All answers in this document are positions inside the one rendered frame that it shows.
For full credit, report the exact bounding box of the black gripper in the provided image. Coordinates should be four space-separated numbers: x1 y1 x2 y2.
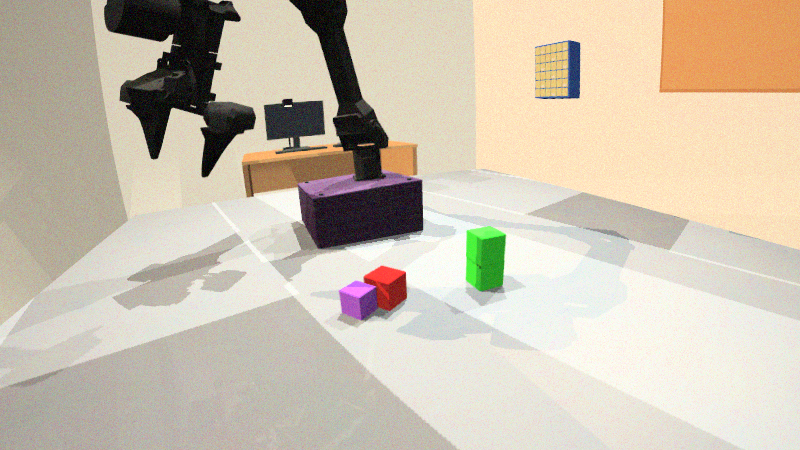
119 45 256 177

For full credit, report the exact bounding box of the red block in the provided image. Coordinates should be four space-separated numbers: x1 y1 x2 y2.
363 266 407 311

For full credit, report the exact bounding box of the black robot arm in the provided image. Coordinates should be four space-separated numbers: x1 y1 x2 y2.
104 0 388 181

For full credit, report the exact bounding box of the purple block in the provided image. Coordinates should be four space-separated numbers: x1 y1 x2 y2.
339 280 377 320

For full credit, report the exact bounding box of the green cube block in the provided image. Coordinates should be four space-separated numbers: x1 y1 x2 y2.
466 226 507 266
466 257 504 292

